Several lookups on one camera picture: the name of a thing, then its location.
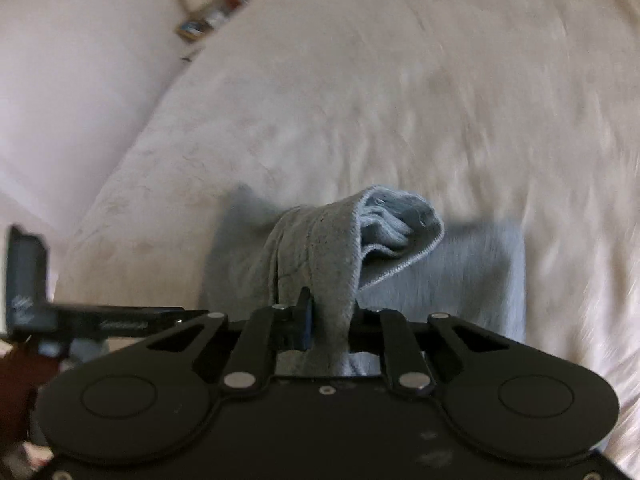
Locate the wooden picture frame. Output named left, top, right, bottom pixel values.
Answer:
left=175, top=18, right=210, bottom=44

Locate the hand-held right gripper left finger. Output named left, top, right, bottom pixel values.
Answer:
left=145, top=287, right=315, bottom=392

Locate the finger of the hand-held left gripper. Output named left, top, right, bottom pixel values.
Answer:
left=60, top=305, right=212, bottom=341

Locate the colourful blurred clutter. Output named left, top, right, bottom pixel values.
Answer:
left=0, top=440, right=51, bottom=480

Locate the white embroidered bedspread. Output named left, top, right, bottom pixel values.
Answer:
left=52, top=0, right=640, bottom=480

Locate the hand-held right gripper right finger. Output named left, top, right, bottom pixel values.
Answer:
left=350, top=306, right=506, bottom=396

